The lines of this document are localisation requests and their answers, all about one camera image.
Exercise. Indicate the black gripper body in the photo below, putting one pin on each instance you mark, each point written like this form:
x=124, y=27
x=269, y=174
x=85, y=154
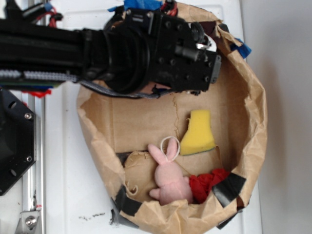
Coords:
x=179, y=54

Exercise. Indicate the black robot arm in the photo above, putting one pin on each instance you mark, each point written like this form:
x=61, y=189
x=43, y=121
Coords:
x=118, y=61

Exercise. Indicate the blue tape strip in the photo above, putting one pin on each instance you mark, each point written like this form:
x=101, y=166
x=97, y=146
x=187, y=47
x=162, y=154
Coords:
x=244, y=50

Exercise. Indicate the yellow sponge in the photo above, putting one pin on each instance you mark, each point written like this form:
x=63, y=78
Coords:
x=198, y=137

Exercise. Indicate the brown paper bag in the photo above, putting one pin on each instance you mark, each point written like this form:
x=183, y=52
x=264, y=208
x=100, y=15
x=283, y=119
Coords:
x=118, y=130

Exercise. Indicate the red crumpled cloth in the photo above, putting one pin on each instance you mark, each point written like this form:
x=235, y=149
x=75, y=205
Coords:
x=202, y=184

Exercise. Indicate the pink plush bunny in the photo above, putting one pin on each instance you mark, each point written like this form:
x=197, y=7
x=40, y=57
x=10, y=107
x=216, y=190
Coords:
x=172, y=184

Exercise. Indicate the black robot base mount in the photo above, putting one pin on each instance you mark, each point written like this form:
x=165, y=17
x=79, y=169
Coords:
x=16, y=140

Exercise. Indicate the aluminium extrusion rail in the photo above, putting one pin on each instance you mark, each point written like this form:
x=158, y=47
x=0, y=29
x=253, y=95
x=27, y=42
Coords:
x=32, y=182

